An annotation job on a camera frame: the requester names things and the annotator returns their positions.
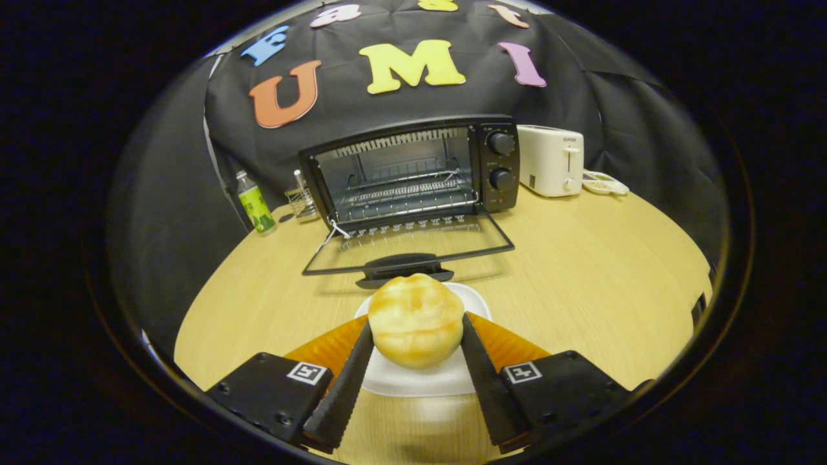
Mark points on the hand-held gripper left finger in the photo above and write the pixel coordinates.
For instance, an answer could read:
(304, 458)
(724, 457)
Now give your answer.
(342, 394)

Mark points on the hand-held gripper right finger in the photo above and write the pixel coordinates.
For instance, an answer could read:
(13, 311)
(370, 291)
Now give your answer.
(488, 387)

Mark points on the white plate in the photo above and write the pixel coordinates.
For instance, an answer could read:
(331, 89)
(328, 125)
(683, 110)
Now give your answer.
(420, 382)

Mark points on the golden bread bun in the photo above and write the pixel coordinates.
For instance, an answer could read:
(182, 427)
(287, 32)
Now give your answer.
(417, 323)

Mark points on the black toaster oven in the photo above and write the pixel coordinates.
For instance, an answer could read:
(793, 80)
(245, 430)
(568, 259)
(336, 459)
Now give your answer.
(497, 161)

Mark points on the white toaster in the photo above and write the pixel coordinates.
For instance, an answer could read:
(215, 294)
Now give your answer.
(549, 161)

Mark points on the green label plastic bottle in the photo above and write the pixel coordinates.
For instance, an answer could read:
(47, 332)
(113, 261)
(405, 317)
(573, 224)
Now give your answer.
(255, 206)

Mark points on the small white dish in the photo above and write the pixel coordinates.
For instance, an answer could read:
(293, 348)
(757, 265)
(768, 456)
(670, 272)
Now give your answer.
(604, 184)

